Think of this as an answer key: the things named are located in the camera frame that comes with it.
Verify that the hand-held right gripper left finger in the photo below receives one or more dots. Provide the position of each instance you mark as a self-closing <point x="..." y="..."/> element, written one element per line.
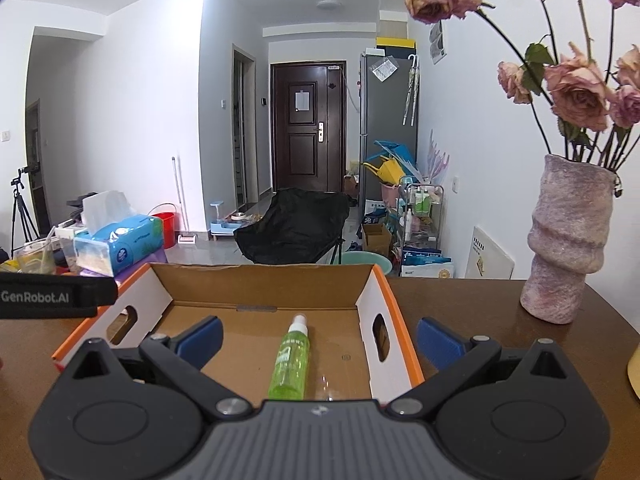
<point x="200" y="342"/>

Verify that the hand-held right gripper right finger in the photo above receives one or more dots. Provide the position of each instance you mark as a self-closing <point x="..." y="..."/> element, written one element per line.
<point x="437" y="342"/>

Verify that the orange cardboard box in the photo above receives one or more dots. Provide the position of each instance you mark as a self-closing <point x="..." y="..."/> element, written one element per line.
<point x="260" y="287"/>

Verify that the green spray bottle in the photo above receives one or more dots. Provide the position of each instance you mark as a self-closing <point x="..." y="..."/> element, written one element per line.
<point x="289" y="365"/>

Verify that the glass cup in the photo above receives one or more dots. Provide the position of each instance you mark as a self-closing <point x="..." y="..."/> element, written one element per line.
<point x="35" y="260"/>

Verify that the clear plastic container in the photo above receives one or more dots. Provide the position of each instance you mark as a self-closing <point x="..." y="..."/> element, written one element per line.
<point x="67" y="242"/>

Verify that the blue white package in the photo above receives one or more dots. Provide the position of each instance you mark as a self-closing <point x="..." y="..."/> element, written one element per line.
<point x="425" y="265"/>

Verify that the blue tissue box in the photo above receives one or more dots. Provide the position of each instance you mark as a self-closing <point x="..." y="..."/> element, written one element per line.
<point x="125" y="247"/>

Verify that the black tripod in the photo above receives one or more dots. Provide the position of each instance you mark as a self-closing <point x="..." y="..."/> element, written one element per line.
<point x="20" y="210"/>

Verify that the white panel board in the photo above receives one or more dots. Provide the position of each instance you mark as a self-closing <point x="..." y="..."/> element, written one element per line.
<point x="492" y="260"/>

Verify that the teal plastic basin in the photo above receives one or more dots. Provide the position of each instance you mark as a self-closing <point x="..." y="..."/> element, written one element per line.
<point x="357" y="258"/>

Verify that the red bucket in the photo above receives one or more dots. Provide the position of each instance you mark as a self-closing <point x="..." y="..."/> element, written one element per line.
<point x="167" y="230"/>

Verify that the pet water feeder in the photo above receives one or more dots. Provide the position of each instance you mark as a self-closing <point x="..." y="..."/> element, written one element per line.
<point x="222" y="227"/>

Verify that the small brown cardboard box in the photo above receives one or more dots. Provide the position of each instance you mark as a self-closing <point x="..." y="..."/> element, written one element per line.
<point x="375" y="240"/>

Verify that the metal rack cart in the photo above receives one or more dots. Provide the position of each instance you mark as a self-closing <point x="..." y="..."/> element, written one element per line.
<point x="425" y="210"/>

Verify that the blue white carton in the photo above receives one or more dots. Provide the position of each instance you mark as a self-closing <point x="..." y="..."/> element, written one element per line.
<point x="377" y="212"/>

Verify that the white mop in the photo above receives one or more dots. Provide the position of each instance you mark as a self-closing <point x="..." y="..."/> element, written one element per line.
<point x="178" y="195"/>

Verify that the black folding chair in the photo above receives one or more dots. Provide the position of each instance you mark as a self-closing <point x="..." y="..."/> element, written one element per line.
<point x="295" y="225"/>

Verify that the pink plastic bucket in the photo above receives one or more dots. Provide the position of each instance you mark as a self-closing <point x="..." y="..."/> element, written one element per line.
<point x="390" y="194"/>

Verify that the pink textured vase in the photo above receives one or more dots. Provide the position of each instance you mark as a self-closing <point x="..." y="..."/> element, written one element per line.
<point x="565" y="240"/>

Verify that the yellow watering can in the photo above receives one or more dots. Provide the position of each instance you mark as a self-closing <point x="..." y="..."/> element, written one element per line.
<point x="382" y="170"/>

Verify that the pink feather decoration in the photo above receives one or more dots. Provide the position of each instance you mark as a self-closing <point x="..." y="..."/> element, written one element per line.
<point x="437" y="160"/>

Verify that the blue plastic stool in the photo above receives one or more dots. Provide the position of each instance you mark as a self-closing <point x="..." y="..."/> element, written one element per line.
<point x="395" y="152"/>

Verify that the yellow rounded object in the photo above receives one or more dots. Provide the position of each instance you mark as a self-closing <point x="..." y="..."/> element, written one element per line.
<point x="635" y="375"/>

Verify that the dark brown door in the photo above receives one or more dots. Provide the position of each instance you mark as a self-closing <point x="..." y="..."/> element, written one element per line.
<point x="305" y="150"/>

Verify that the grey refrigerator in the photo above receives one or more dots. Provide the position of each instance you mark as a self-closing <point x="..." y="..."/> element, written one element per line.
<point x="387" y="110"/>

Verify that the white folded umbrella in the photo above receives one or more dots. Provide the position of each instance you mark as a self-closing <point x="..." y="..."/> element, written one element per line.
<point x="415" y="92"/>

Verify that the clear plastic bag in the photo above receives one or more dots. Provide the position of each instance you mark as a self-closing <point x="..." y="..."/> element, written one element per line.
<point x="385" y="69"/>

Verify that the dried pink rose bouquet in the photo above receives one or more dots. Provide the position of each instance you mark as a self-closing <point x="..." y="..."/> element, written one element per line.
<point x="580" y="92"/>

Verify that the yellow black box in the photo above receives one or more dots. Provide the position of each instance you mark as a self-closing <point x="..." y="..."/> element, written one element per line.
<point x="395" y="47"/>

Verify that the round ceiling light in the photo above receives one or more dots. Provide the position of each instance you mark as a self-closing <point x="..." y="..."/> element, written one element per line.
<point x="329" y="5"/>

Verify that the wall calendar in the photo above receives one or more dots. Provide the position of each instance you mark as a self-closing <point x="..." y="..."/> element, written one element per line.
<point x="436" y="45"/>

